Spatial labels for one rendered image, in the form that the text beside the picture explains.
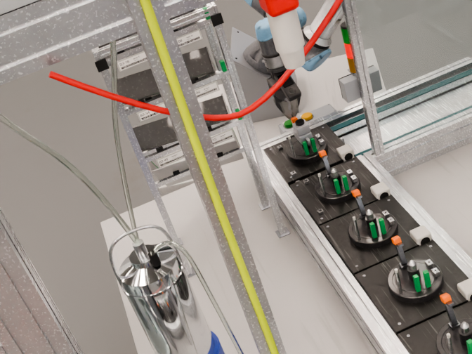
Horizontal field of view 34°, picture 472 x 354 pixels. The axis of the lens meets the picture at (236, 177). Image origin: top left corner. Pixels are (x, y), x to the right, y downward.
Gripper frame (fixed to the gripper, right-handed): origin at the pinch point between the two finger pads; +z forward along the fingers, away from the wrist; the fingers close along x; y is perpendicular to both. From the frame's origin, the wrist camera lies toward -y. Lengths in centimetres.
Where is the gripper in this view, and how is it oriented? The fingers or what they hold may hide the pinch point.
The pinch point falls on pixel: (292, 117)
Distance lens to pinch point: 262.2
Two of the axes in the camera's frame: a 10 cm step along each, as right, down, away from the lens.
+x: -9.2, 3.9, -1.0
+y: -3.0, -4.8, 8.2
